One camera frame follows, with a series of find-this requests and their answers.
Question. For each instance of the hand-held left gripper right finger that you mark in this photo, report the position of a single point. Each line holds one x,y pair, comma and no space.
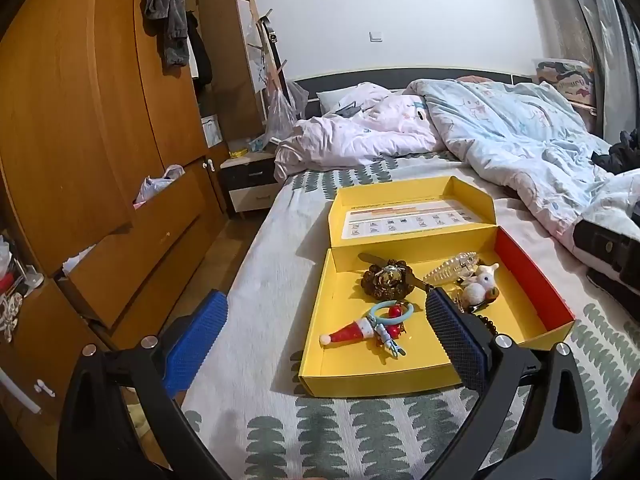
457,340

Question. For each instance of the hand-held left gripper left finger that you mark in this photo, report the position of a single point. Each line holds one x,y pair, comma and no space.
195,340

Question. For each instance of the yellow cardboard box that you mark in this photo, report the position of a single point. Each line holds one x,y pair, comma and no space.
350,360

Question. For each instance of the black clothing pile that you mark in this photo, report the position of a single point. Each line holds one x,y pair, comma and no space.
620,152

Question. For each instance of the leaf pattern bed sheet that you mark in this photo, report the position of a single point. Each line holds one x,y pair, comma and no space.
280,440

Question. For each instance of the light blue printed duvet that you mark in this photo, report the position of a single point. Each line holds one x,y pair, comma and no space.
510,135

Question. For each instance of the pale clothes in drawer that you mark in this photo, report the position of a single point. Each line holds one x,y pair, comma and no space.
155,185

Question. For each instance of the black and white nightstand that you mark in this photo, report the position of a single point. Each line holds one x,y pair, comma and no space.
250,185

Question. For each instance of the printed storage bag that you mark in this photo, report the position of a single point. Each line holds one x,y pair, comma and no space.
565,80

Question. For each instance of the white tube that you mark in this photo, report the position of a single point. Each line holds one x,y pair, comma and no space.
20,390

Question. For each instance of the shelf clutter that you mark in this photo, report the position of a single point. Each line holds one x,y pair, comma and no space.
12,290

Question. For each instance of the clutter on nightstand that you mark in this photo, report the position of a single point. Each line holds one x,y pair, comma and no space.
250,146

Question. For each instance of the pink printed duvet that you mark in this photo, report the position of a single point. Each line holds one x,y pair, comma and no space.
350,135

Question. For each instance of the wooden wardrobe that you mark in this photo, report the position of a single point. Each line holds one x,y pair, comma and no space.
75,135

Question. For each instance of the sheer curtain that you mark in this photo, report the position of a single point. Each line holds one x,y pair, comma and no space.
575,10

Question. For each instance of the clear plastic bag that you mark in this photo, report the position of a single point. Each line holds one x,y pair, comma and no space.
282,112

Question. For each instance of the white pillow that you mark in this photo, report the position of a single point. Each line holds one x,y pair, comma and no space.
340,97

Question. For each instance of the black hanging garment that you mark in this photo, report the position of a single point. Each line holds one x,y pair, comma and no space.
200,55

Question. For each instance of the dark bed headboard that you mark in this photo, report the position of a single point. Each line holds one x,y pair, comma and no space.
350,76

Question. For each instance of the wooden coat rack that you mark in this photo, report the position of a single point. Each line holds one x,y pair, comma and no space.
260,20

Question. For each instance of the grey hanging garment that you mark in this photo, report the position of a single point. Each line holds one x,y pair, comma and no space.
167,5

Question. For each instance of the white wall socket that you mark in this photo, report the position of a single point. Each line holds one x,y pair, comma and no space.
376,36

